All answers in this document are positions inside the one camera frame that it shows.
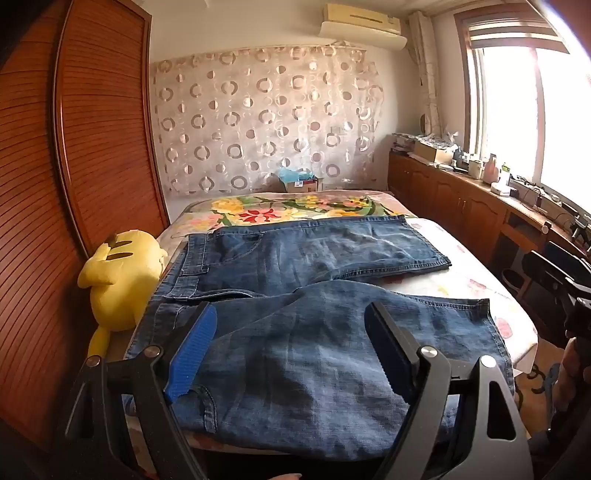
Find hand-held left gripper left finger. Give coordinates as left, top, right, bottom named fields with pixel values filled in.
left=62, top=302, right=218, bottom=480

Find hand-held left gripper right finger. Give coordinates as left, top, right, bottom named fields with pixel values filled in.
left=364, top=301, right=532, bottom=480

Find blue denim pants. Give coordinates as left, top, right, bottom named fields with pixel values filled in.
left=122, top=215, right=515, bottom=462

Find black chair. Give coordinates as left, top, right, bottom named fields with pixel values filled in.
left=522, top=240, right=591, bottom=333

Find patterned floor mat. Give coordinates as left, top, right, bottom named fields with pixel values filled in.
left=512, top=355, right=561, bottom=416

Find yellow plush toy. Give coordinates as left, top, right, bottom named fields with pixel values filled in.
left=78, top=229, right=168, bottom=358

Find long wooden cabinet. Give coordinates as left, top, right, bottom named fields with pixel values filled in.
left=388, top=152, right=591, bottom=278

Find floral blanket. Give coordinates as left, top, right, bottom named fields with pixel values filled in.
left=185, top=189, right=398, bottom=227

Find small cardboard box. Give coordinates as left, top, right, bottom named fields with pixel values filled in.
left=277, top=167, right=322, bottom=193

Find blue plastic bag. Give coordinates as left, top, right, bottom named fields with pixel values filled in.
left=278, top=167, right=315, bottom=184

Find flat cardboard box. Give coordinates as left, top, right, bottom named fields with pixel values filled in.
left=413, top=140, right=455, bottom=164

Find wooden framed window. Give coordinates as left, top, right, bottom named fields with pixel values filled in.
left=455, top=0, right=591, bottom=217

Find white window curtain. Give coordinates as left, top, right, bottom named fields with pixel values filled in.
left=406, top=11, right=446, bottom=139

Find white air conditioner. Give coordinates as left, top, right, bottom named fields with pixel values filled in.
left=318, top=4, right=408, bottom=51

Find circle-patterned wall cloth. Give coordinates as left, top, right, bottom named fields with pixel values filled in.
left=152, top=44, right=386, bottom=199

